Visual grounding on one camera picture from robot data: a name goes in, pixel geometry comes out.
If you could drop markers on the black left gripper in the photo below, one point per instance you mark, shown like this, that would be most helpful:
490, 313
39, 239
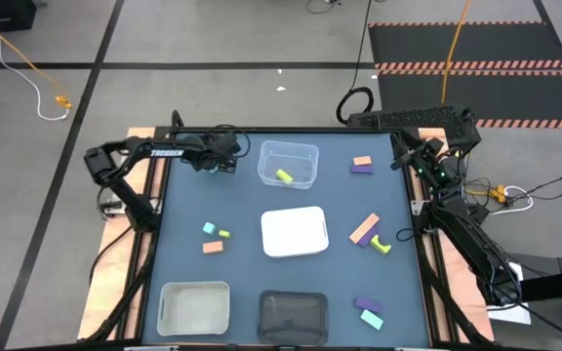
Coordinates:
217, 148

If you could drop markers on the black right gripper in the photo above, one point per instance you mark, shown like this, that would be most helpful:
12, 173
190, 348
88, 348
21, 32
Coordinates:
425, 155

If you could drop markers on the orange rectangular block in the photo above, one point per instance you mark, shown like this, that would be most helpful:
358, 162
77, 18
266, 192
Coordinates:
212, 247
362, 161

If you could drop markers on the purple rectangular block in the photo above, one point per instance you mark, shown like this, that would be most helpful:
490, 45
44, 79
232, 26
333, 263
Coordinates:
369, 305
370, 238

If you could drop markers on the cyan rectangular block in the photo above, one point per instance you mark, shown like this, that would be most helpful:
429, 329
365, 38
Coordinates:
372, 320

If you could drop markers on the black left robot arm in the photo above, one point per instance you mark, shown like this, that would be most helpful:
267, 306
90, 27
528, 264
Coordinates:
164, 152

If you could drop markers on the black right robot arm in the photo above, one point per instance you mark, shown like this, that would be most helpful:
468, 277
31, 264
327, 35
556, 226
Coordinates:
476, 248

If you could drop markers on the long orange block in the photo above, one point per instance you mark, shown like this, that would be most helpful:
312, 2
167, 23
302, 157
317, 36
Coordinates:
364, 228

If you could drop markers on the yellow-green cylinder block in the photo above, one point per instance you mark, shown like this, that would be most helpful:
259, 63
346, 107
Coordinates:
284, 176

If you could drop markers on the cyan cube block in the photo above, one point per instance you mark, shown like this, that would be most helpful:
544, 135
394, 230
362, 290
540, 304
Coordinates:
209, 228

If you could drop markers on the yellow-green arch block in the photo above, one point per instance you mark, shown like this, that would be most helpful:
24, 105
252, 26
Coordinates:
377, 246

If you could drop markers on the small yellow-green block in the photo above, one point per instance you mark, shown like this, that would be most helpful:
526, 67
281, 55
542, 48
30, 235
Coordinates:
224, 234

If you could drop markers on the clear plastic bin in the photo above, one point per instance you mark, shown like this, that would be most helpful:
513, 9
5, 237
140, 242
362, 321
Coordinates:
310, 151

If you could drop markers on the white plastic bin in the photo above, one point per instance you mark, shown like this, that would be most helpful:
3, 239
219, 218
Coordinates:
293, 231

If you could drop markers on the small silver control box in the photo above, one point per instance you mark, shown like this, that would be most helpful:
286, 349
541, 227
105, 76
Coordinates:
111, 208

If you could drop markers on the black mat orange-striped edge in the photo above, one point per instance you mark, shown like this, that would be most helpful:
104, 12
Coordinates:
505, 97
481, 44

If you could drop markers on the beige plastic bin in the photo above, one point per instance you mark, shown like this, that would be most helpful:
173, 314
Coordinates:
193, 309

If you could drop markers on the wooden base board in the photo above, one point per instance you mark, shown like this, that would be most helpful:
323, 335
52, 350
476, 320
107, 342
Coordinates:
110, 273

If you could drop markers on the dark translucent plastic bin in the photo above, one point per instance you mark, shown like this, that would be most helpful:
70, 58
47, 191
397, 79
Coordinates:
293, 317

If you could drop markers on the white paper sheet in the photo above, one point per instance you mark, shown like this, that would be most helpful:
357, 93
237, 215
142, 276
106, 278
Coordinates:
510, 312

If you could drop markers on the black side stand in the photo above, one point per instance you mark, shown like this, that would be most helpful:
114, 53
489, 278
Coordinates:
554, 287

